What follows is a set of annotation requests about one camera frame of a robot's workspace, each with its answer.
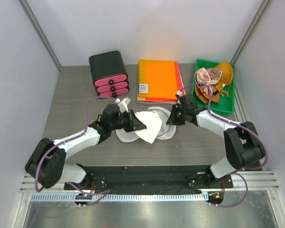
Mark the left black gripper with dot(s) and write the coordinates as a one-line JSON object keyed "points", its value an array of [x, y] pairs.
{"points": [[133, 121]]}

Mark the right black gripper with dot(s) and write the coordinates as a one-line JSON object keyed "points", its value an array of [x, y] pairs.
{"points": [[172, 119]]}

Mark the white mesh laundry bag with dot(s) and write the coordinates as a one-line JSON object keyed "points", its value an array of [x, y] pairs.
{"points": [[166, 132]]}

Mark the white bra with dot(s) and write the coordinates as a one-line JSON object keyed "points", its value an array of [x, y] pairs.
{"points": [[153, 124]]}

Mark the pink bra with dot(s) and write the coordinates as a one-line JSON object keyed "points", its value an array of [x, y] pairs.
{"points": [[206, 78]]}

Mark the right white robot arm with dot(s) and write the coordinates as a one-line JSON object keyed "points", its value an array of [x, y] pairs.
{"points": [[243, 146]]}

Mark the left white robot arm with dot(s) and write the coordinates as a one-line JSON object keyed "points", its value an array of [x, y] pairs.
{"points": [[47, 162]]}

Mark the mustard orange bra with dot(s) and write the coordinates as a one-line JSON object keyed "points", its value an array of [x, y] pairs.
{"points": [[221, 88]]}

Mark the orange folder stack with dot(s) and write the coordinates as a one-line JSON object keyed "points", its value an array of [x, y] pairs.
{"points": [[158, 81]]}

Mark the green plastic bin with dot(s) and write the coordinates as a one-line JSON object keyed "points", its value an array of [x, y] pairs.
{"points": [[225, 105]]}

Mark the black pink drawer box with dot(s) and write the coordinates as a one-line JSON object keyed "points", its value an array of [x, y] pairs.
{"points": [[109, 75]]}

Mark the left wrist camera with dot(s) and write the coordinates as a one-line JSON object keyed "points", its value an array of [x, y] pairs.
{"points": [[123, 104]]}

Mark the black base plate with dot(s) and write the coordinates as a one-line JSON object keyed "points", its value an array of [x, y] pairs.
{"points": [[151, 179]]}

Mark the white slotted cable duct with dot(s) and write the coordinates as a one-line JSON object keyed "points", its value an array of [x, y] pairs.
{"points": [[78, 197]]}

